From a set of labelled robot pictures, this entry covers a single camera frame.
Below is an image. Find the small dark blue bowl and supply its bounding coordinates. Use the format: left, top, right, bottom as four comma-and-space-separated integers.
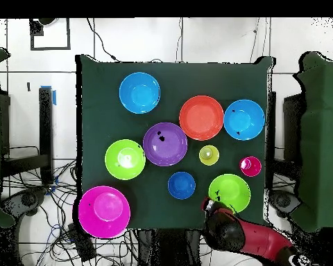
167, 171, 197, 200

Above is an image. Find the green plastic bowl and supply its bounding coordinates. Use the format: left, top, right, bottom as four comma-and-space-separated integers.
104, 139, 147, 181
208, 173, 252, 215

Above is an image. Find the red plastic cup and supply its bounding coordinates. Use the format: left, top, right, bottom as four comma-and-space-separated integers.
239, 155, 262, 177

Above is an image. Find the purple plastic bowl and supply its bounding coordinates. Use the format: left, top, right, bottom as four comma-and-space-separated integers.
142, 122, 189, 168

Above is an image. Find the large magenta plastic bowl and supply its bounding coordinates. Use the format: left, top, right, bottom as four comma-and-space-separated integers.
77, 185, 132, 240

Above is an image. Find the light blue plastic bowl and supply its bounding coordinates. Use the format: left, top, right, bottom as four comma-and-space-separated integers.
119, 71, 162, 115
223, 99, 266, 141

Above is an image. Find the yellow plastic cup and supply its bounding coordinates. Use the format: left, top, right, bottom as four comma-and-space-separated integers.
198, 144, 221, 166

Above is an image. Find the orange plastic bowl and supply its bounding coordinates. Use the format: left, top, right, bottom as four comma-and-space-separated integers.
178, 95, 225, 141

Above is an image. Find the black metal stand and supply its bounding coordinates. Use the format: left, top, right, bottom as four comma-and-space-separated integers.
1, 87, 55, 185
282, 94, 305, 181

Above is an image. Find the dark green tablecloth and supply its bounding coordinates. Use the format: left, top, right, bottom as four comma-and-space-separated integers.
76, 54, 274, 231

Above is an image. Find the black power box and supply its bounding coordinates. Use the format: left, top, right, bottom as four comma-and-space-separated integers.
67, 222, 97, 262

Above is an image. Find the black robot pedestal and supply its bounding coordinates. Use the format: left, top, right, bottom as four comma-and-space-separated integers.
137, 229, 203, 266

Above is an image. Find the tangle of floor cables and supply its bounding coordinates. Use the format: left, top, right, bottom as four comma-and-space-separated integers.
1, 145, 139, 266

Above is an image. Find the thin black cable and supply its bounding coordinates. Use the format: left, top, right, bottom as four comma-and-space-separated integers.
249, 17, 261, 64
176, 17, 184, 62

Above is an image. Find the black camera cable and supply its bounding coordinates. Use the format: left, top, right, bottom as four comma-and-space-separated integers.
85, 17, 121, 62

